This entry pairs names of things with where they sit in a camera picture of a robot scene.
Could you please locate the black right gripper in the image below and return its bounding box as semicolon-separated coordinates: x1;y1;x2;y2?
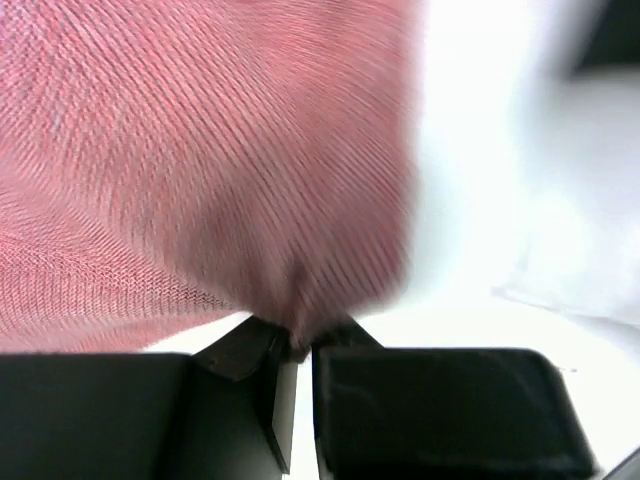
571;0;639;75

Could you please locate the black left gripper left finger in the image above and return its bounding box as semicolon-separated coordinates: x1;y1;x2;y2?
1;317;290;479

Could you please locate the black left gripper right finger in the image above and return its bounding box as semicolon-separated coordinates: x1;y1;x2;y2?
312;322;597;479

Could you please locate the red cartoon print pillowcase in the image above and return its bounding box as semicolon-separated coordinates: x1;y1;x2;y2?
1;1;422;351

